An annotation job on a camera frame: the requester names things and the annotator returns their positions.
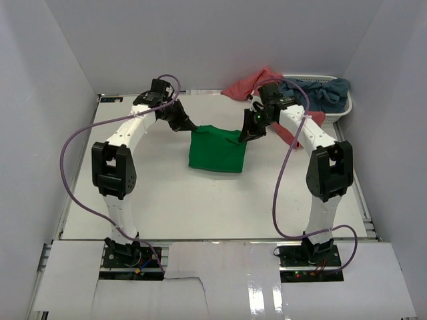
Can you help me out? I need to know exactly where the green t shirt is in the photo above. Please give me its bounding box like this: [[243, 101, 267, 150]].
[[188, 125, 246, 173]]

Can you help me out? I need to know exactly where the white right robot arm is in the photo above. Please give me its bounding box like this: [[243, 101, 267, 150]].
[[238, 82, 354, 266]]

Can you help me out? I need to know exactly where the white plastic laundry basket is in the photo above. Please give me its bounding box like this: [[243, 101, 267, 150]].
[[280, 75, 352, 123]]

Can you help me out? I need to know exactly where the dark blue t shirt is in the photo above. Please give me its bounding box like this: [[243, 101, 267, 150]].
[[279, 78, 350, 113]]

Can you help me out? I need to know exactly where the black label sticker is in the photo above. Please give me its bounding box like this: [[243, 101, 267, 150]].
[[99, 97, 123, 103]]

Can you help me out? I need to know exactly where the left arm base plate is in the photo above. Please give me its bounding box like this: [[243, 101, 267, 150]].
[[99, 237, 164, 281]]

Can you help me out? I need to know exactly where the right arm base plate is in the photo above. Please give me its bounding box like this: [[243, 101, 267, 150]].
[[273, 245, 344, 283]]

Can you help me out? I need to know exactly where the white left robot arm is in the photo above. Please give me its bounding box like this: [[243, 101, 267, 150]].
[[91, 75, 197, 266]]

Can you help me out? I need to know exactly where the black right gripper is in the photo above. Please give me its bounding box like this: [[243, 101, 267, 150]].
[[239, 109, 276, 143]]

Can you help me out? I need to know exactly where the salmon pink t shirt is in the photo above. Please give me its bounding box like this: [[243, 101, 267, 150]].
[[221, 67, 326, 149]]

